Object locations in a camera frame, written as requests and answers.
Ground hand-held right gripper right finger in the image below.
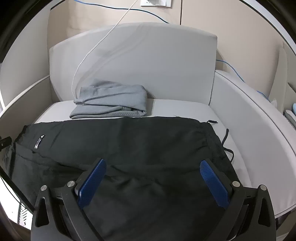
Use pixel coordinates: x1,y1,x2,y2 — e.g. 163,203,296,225
199,159,277,241

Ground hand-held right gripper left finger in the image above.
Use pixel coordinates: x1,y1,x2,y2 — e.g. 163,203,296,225
31,158,109,241

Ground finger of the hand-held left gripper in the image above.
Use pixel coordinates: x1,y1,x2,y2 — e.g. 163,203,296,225
0,137,12,149

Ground black pants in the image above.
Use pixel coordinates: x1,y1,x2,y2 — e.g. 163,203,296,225
9,116,242,241

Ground white vented panel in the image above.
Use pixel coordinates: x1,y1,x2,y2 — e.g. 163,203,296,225
18,206,33,226

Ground grey armchair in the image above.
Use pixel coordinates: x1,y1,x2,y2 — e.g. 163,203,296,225
0,22,296,223

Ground grey folded garment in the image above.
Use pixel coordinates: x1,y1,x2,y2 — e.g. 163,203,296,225
70,79,148,119

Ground black cable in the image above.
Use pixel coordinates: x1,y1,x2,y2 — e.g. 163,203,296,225
0,169,35,211

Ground blue cable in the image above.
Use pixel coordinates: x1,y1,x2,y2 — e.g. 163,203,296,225
74,0,270,100

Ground white cable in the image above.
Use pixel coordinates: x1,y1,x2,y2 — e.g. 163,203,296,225
72,0,138,99

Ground white wall socket plate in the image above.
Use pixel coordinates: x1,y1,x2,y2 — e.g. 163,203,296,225
141,0,172,7

